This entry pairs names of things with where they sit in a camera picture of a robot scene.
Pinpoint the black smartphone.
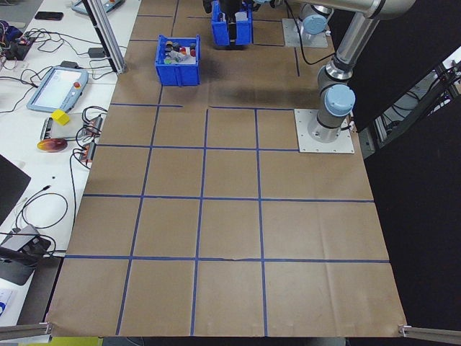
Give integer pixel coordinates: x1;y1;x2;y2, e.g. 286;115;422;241
35;11;65;22

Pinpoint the orange red round disc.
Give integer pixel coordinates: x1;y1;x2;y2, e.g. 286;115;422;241
36;139;70;154

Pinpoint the aluminium bar with end bracket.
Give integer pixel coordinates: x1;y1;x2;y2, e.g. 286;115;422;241
397;323;461;340
0;321;55;343

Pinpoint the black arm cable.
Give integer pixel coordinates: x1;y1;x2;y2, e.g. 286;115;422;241
284;0;336;66

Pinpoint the black frame cover cloth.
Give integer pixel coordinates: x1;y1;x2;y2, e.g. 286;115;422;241
326;0;461;346

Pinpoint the light blue teach pendant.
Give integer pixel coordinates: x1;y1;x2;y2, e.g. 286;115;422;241
70;0;126;16
26;66;89;114

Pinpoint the yellow block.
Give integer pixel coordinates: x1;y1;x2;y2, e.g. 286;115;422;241
50;110;71;127

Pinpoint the grey USB hub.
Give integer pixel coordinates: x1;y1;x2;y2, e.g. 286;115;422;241
0;224;41;253

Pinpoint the purple cloth bundle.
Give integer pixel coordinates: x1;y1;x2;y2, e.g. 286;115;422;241
0;20;21;43

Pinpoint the black desk cable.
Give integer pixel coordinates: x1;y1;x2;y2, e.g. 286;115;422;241
20;184;69;230
19;30;109;79
68;148;91;232

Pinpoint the white paper with blue print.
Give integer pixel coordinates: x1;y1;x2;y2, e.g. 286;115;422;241
0;287;18;318

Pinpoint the white flat device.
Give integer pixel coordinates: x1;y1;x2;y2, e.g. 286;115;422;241
39;117;79;141

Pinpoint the dark grey computer box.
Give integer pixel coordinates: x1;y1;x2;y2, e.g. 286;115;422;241
0;248;40;286

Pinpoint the blue bin with push buttons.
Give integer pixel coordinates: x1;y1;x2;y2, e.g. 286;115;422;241
154;34;202;87

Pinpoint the yellow green flat object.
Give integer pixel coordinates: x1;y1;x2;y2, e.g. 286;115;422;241
17;336;104;346

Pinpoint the black small desk device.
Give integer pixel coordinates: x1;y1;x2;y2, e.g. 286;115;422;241
19;236;52;257

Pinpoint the black flat panel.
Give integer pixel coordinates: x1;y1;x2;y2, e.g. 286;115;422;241
0;154;32;226

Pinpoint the blue bin with black parts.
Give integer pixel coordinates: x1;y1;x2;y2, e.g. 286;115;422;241
210;0;254;49

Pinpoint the slanted aluminium profile post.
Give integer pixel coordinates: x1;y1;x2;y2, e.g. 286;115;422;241
81;0;128;75

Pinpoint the V-shaped metal bar frame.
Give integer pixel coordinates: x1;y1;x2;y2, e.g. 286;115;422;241
359;50;461;160

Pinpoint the black electronics box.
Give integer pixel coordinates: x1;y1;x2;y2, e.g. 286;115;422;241
4;35;37;61

